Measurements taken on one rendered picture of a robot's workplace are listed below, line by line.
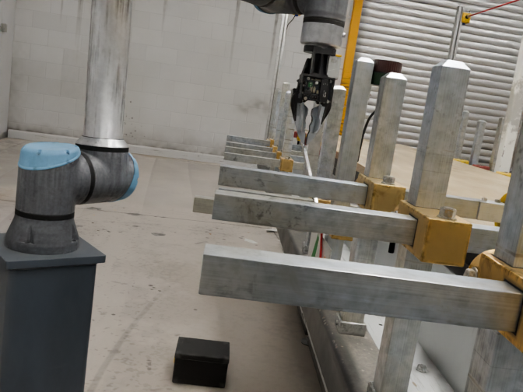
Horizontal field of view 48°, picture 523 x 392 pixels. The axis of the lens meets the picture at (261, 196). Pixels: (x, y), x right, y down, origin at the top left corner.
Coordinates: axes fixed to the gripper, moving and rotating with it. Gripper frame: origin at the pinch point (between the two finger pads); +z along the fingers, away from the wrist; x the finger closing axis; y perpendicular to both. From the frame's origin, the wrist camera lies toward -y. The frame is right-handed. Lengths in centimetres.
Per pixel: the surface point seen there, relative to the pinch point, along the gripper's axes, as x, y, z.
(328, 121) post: 6.5, -11.1, -4.3
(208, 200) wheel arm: -19.6, 17.5, 13.8
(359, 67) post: 6.7, 14.0, -16.1
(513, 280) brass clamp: 5, 91, 4
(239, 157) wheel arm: -12, -108, 17
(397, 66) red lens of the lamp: 14.1, 14.9, -17.3
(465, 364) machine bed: 28, 40, 32
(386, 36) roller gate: 198, -772, -129
